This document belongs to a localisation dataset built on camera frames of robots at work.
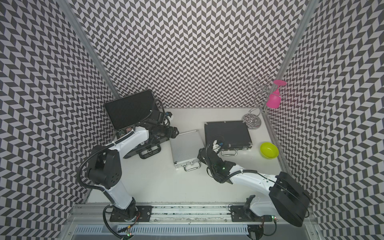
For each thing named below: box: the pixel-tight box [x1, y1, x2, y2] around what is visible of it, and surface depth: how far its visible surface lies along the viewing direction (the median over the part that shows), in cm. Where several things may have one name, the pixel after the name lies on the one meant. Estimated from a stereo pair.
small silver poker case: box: [170, 129, 205, 172], surface depth 92 cm
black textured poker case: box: [204, 120, 253, 156], surface depth 101 cm
